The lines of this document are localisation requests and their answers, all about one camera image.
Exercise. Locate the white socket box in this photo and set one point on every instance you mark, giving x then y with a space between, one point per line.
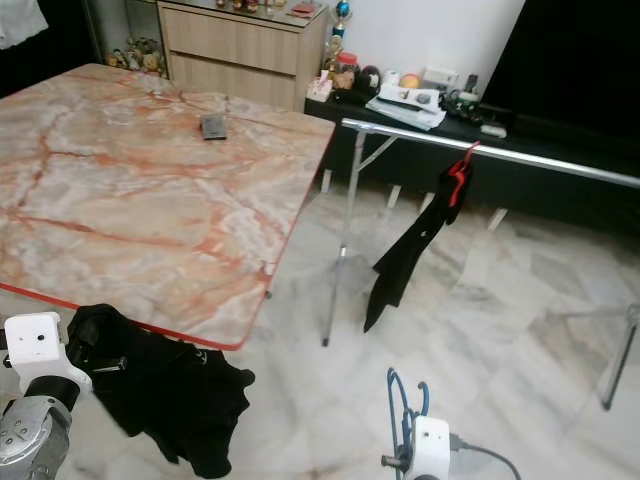
440 77

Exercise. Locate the black flat television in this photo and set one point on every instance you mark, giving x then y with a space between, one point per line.
570 60

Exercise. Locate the pink tissue box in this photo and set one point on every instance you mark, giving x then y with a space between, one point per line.
320 90

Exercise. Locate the black polo shirt large print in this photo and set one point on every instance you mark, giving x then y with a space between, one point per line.
180 400

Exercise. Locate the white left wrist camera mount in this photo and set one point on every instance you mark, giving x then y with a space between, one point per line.
40 345

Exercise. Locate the light wooden cabinet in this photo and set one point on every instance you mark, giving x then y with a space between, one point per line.
240 50

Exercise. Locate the red plastic hanger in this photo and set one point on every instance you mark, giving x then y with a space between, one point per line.
458 180

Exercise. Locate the white cloth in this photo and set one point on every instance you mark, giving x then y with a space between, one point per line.
20 20

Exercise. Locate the blue gold trophy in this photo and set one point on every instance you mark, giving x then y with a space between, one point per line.
341 22

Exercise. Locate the red flat tray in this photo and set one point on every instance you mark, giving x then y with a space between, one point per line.
305 10

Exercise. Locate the red lid jar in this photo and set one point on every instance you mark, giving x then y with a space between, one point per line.
345 72

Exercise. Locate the stack of white papers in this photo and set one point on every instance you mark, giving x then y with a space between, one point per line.
405 103

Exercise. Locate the small white box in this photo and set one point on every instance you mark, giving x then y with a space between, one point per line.
493 130

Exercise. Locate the small black flat object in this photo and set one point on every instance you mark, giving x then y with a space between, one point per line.
215 126

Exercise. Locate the black polo shirt FSL print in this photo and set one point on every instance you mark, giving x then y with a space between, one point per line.
400 260

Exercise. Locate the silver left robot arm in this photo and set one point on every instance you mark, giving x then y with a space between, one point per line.
35 440

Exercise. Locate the black low TV console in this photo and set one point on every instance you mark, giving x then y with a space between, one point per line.
540 190

